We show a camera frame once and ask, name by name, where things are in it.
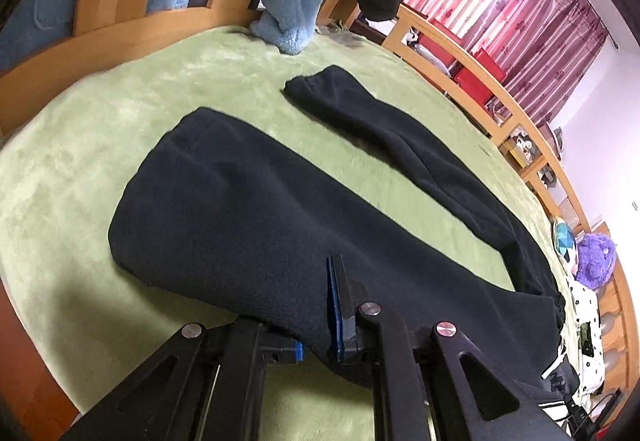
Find red storage box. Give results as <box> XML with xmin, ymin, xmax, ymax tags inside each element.
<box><xmin>453</xmin><ymin>48</ymin><xmax>509</xmax><ymax>108</ymax></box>

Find black fleece pants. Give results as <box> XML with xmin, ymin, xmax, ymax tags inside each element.
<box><xmin>108</xmin><ymin>65</ymin><xmax>579</xmax><ymax>401</ymax></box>

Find purple plush toy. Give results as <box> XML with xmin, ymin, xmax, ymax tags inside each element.
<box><xmin>576</xmin><ymin>233</ymin><xmax>617</xmax><ymax>291</ymax></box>

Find teal patterned pillow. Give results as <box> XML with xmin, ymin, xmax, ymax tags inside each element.
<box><xmin>551</xmin><ymin>217</ymin><xmax>578</xmax><ymax>275</ymax></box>

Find green plush bed blanket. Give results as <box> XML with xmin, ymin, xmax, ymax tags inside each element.
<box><xmin>0</xmin><ymin>24</ymin><xmax>576</xmax><ymax>441</ymax></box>

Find red patterned curtain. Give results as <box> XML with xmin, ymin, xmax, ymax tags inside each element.
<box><xmin>406</xmin><ymin>0</ymin><xmax>608</xmax><ymax>124</ymax></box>

